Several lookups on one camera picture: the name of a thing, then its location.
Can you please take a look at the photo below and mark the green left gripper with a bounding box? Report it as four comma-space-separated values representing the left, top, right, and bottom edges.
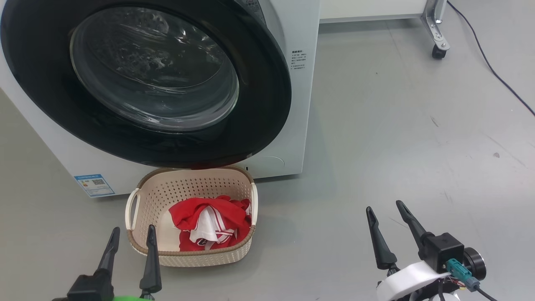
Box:
95, 224, 163, 301

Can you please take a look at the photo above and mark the cream perforated laundry basket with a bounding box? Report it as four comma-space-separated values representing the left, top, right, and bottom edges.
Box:
125, 166, 259, 268

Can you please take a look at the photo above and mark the red and white garment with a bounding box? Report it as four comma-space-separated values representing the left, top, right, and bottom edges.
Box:
168, 195, 252, 252

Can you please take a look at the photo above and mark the black floor cable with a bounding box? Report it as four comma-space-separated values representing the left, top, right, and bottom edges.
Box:
446, 0, 535, 117

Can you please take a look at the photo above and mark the black round glass washer door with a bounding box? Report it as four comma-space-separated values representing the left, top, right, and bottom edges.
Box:
0, 0, 292, 168

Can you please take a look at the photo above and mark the metal leg with caster wheel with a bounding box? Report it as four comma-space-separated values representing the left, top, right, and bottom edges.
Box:
420, 0, 451, 59

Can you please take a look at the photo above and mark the black text warning label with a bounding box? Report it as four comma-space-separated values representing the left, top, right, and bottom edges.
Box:
291, 50, 308, 70

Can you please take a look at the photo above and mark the blue energy label sticker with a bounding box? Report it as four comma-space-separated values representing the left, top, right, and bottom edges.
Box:
74, 174, 115, 198

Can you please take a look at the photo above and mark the white front-load washing machine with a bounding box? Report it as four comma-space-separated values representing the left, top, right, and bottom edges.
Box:
0, 0, 321, 198

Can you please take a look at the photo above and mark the black right gripper cable teal plug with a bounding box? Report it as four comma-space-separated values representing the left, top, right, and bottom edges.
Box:
445, 258, 498, 301

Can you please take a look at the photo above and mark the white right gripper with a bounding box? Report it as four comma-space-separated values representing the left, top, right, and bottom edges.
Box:
366, 200, 464, 301

